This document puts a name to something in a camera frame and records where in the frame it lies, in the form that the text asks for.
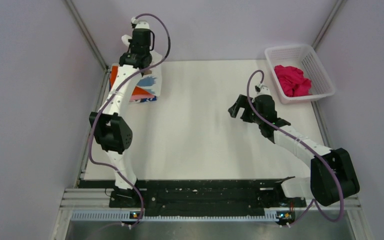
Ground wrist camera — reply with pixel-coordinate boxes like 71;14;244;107
255;84;271;97
131;17;150;30

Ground white plastic laundry basket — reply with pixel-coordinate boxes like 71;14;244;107
264;44;336;105

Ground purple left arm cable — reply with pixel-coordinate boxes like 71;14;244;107
88;13;172;229

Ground folded pink t shirt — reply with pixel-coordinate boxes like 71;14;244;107
129;94;155;103

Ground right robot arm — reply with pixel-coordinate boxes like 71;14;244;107
228;94;361;207

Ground aluminium frame rail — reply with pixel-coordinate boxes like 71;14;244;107
60;180;361;225

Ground crumpled magenta t shirt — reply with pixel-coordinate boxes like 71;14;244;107
274;65;312;98

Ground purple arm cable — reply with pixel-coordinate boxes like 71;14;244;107
88;13;172;229
246;69;345;228

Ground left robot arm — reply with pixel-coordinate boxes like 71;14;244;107
89;28;155;207

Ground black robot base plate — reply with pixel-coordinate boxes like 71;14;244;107
78;179;307;220

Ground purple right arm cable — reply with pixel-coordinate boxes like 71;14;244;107
246;69;345;228

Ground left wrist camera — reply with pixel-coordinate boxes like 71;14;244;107
131;17;150;30

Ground white printed t shirt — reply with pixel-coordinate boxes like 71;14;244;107
121;34;163;101

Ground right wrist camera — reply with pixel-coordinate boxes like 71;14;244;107
255;84;271;97

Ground folded orange t shirt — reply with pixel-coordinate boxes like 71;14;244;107
109;64;157;96

